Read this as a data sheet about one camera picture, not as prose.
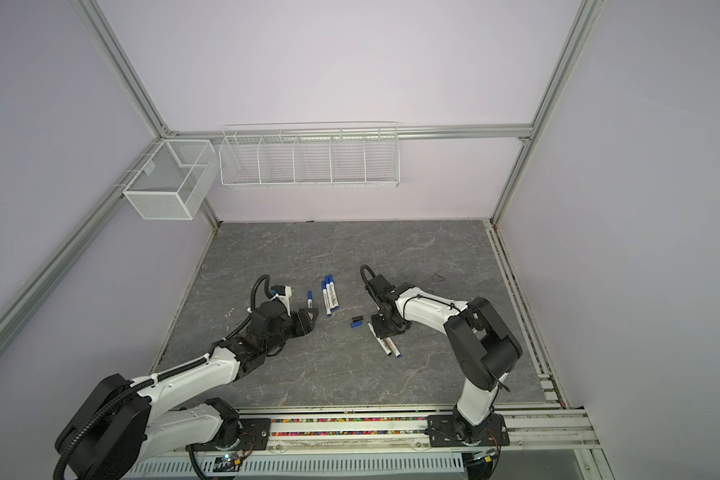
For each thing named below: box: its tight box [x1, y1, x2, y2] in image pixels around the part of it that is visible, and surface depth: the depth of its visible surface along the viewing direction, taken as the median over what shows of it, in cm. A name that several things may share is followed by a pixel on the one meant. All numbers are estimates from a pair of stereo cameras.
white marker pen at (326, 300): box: [321, 281, 332, 317], surface depth 98 cm
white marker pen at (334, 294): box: [328, 274, 340, 310], surface depth 101 cm
